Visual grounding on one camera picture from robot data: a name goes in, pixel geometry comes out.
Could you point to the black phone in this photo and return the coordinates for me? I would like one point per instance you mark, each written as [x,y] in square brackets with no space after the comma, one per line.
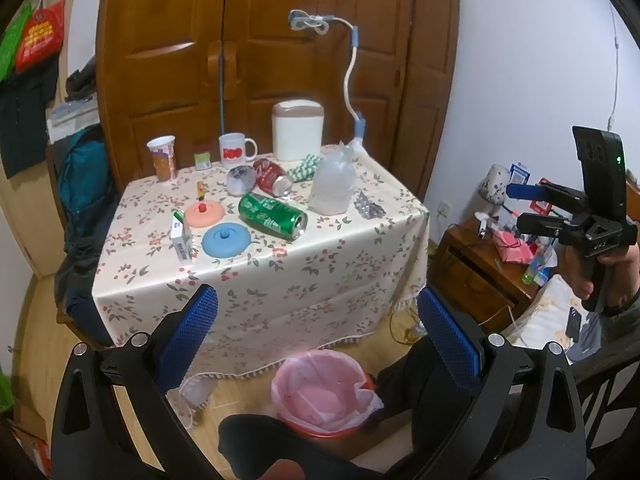
[572,322]

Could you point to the cardboard box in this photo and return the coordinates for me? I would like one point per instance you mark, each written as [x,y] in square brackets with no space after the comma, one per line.
[35,455]

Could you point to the white wall socket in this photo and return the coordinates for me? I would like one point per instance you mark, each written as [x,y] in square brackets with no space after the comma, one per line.
[443,208]

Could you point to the person's left leg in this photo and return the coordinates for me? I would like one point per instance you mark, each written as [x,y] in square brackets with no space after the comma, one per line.
[280,440]

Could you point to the white and green carton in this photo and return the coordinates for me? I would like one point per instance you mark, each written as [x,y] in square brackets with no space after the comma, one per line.
[181,245]

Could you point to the green shopping bag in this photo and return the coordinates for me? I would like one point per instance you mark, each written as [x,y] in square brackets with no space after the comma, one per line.
[12,45]

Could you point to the dark hanging clothing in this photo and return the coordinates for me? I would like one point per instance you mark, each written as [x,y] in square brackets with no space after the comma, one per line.
[25,120]

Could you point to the wooden nightstand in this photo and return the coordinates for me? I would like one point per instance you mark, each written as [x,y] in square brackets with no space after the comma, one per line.
[465,270]

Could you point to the white gooseneck phone holder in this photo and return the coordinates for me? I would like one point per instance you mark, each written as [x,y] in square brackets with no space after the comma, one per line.
[350,75]

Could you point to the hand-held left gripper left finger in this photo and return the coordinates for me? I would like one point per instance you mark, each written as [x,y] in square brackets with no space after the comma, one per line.
[192,330]

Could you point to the red soda can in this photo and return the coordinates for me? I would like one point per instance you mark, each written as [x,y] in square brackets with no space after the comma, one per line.
[267,172]

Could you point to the blue silicone lid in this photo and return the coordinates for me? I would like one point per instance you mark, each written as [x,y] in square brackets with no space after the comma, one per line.
[225,242]

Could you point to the small green bottle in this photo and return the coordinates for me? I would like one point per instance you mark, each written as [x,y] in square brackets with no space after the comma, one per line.
[529,276]

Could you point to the silver blister pack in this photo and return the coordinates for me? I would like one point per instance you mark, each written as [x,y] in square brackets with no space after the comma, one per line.
[367,206]

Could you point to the white patterned pillow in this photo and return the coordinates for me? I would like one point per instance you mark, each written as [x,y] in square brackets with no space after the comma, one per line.
[540,320]

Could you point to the red packet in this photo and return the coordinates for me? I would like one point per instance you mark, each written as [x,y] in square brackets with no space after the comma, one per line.
[512,250]

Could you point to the clear plastic bag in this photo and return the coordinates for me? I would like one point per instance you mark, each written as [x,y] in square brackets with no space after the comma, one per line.
[330,185]

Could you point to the person's right hand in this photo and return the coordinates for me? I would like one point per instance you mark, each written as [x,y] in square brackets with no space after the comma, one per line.
[627,280]

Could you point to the brown wooden wardrobe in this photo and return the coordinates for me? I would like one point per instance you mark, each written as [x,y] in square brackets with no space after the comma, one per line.
[165,85]

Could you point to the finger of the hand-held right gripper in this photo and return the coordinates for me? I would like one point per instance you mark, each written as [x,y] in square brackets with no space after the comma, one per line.
[537,223]
[525,191]

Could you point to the green soda can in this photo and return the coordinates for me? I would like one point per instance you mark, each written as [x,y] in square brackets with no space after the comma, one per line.
[267,212]

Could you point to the teal backpack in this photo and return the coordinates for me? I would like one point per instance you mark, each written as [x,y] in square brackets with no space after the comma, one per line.
[85,175]

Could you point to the small green jar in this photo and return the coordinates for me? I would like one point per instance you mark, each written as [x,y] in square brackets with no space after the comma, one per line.
[202,161]

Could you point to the white patterned table lamp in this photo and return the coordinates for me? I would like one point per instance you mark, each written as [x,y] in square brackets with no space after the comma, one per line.
[494,185]

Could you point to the grey ball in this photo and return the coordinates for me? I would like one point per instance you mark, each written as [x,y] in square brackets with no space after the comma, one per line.
[241,180]

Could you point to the green and white cloth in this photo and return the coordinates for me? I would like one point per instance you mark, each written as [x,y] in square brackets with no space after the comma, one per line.
[305,167]

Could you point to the patterned paper cup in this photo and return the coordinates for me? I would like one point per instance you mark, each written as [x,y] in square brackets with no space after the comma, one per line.
[162,160]

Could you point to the white desk bin brown lid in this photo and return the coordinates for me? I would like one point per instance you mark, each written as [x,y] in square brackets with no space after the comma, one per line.
[297,132]

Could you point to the dark jacket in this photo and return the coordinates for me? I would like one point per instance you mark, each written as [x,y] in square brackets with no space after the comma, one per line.
[80,280]

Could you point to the red bin with pink liner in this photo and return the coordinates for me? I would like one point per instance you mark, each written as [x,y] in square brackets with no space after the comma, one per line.
[320,395]

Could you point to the table with floral tablecloth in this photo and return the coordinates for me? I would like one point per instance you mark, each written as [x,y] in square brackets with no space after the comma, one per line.
[300,270]

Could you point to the white mug with red print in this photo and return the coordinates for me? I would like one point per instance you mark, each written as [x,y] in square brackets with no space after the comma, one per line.
[232,152]

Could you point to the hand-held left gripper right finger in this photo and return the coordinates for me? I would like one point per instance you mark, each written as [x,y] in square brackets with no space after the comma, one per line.
[450,345]

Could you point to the orange silicone lid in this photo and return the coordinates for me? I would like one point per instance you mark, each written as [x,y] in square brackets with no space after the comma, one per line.
[205,216]

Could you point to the red shopping bag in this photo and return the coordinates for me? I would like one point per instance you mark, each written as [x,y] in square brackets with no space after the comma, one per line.
[42,35]

